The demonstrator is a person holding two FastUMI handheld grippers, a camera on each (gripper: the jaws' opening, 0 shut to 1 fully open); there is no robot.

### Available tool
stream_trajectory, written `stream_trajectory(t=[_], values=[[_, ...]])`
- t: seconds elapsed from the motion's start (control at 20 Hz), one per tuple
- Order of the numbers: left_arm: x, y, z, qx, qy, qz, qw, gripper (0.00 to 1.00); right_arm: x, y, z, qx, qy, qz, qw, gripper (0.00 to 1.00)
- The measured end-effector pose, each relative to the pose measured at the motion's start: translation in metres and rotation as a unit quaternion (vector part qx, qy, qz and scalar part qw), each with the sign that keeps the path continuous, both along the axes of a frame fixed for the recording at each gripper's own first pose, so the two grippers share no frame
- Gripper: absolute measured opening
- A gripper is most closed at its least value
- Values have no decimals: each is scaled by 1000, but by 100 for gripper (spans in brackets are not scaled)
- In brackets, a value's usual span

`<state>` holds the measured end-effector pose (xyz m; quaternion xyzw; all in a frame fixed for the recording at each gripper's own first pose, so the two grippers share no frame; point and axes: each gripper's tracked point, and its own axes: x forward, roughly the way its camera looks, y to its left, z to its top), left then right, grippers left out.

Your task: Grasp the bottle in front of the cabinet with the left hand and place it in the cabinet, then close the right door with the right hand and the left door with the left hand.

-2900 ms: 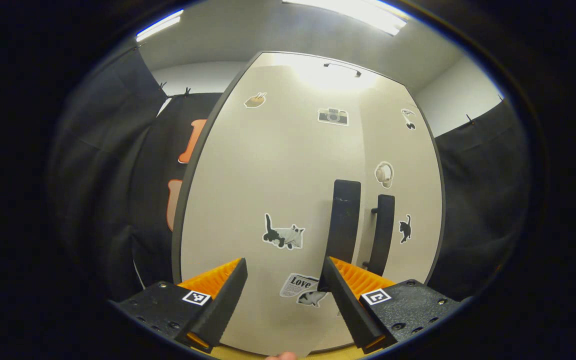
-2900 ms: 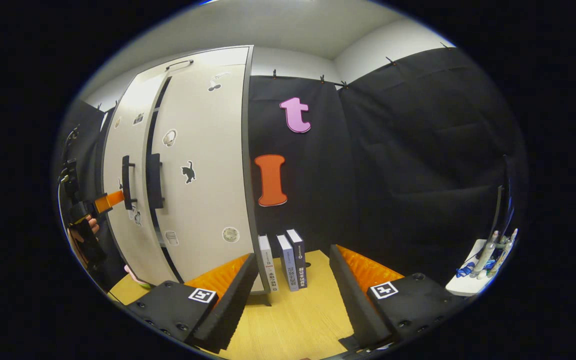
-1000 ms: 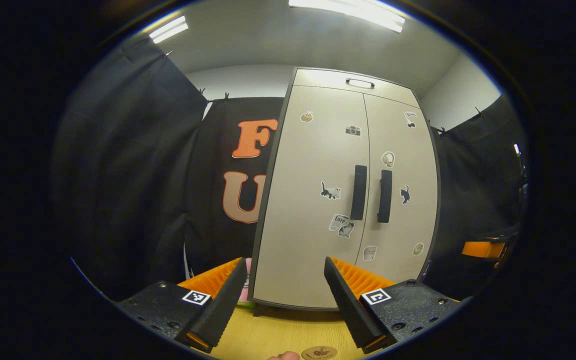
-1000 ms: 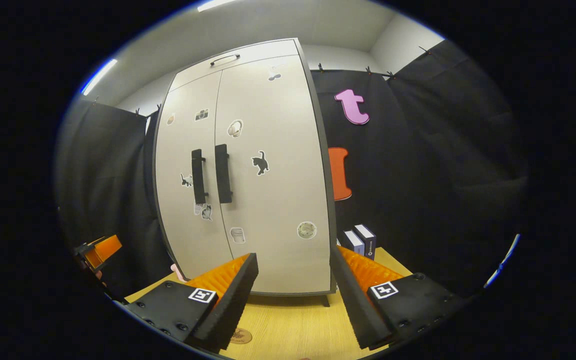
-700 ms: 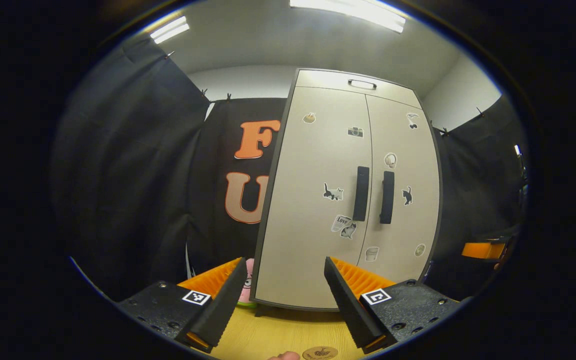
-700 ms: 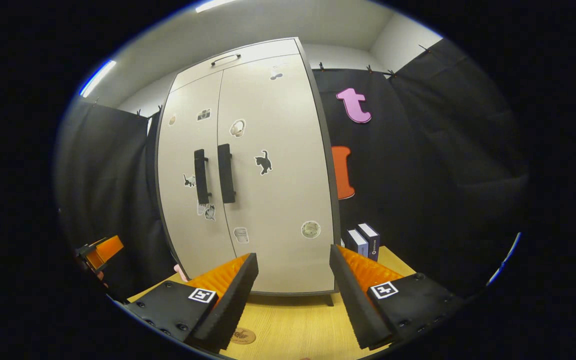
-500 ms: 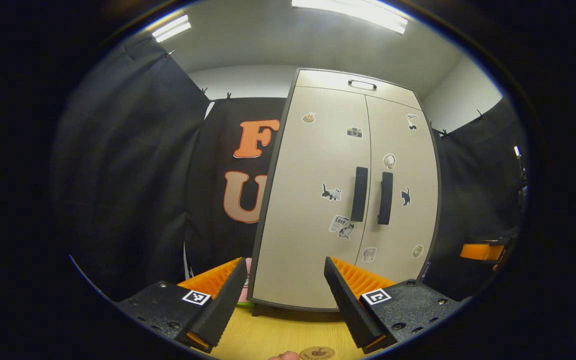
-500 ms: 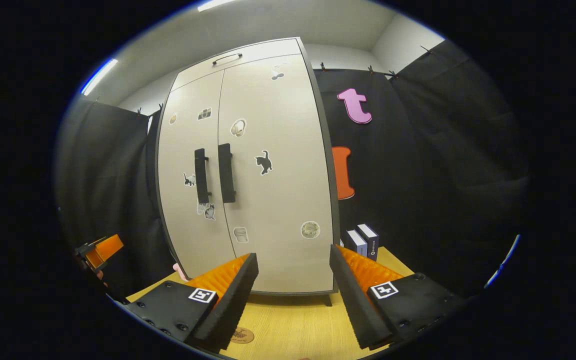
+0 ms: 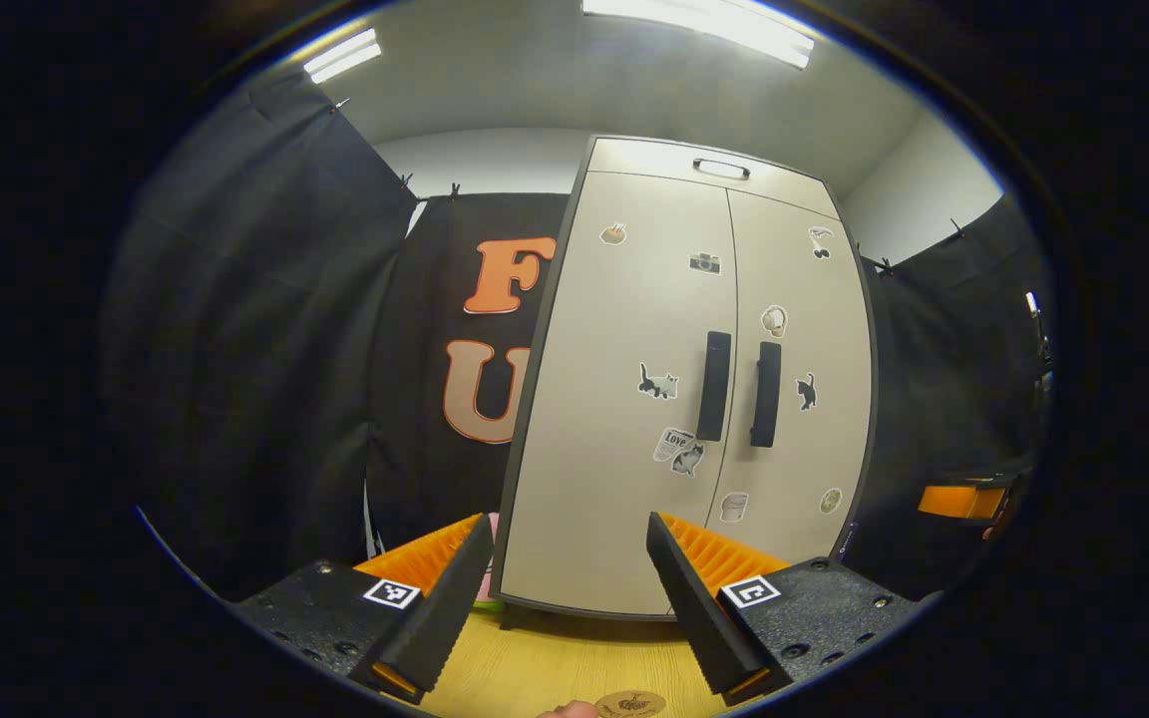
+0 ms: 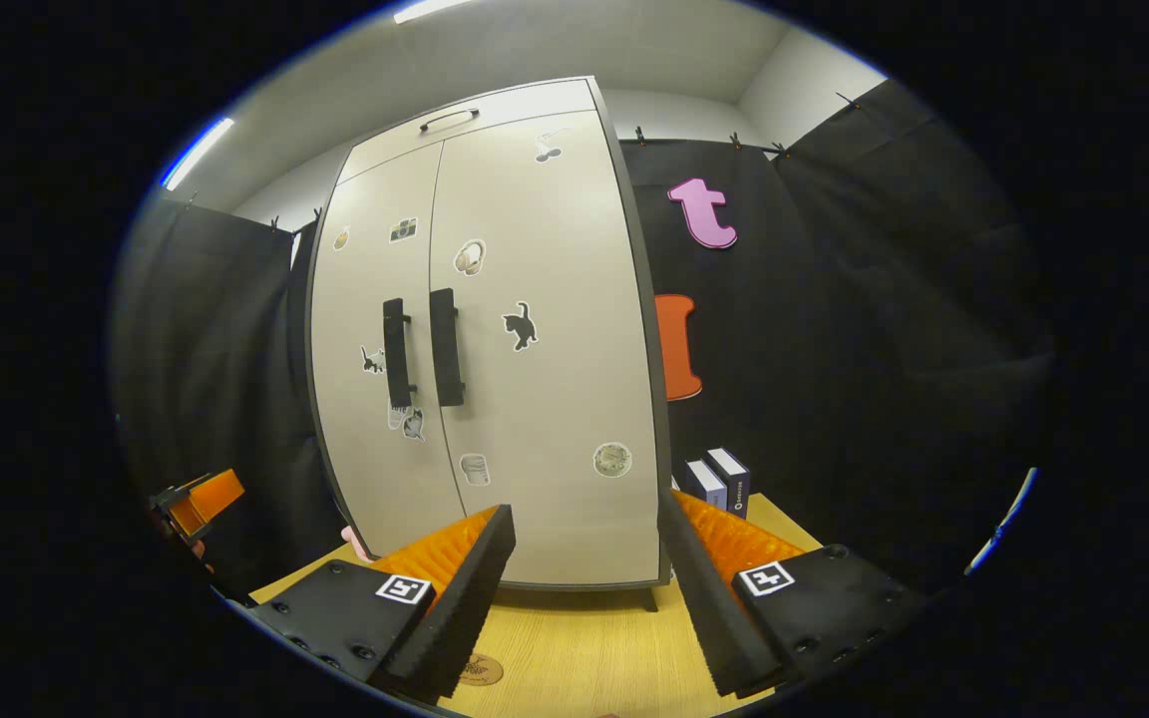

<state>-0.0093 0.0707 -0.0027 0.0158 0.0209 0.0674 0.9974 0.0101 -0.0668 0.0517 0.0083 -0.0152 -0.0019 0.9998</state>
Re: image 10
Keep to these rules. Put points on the white cabinet door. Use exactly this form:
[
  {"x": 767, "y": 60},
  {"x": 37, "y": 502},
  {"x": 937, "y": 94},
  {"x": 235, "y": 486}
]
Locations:
[
  {"x": 565, "y": 379},
  {"x": 355, "y": 299}
]

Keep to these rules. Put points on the ceiling light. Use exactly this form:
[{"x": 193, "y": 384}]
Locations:
[
  {"x": 197, "y": 152},
  {"x": 430, "y": 8}
]

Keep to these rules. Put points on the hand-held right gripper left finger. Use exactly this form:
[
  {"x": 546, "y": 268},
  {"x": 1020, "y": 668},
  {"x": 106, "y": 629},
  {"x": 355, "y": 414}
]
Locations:
[{"x": 465, "y": 598}]

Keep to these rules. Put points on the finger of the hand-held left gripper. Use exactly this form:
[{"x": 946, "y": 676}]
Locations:
[{"x": 210, "y": 494}]

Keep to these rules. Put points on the round wooden coaster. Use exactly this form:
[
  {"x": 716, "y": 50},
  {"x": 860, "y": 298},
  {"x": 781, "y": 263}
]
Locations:
[{"x": 483, "y": 670}]

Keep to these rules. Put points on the white cabinet drawer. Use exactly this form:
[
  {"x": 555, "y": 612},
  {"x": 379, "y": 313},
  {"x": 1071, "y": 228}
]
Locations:
[{"x": 515, "y": 120}]

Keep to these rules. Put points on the pink starfish plush toy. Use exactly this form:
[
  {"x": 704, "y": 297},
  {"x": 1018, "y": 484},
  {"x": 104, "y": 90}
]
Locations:
[{"x": 357, "y": 543}]

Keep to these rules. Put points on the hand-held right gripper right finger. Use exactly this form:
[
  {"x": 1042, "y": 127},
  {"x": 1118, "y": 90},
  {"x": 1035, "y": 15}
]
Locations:
[{"x": 704, "y": 598}]

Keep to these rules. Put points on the white cabinet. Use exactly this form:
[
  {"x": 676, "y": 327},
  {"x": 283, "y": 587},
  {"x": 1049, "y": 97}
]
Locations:
[{"x": 555, "y": 399}]

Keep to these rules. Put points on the black backdrop cloth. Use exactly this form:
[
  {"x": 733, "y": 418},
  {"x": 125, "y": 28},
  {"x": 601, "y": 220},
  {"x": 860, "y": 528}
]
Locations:
[{"x": 884, "y": 299}]

